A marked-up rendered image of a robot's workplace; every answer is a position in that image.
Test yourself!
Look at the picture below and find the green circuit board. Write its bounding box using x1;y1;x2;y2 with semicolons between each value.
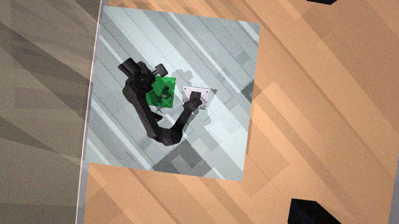
146;76;176;108

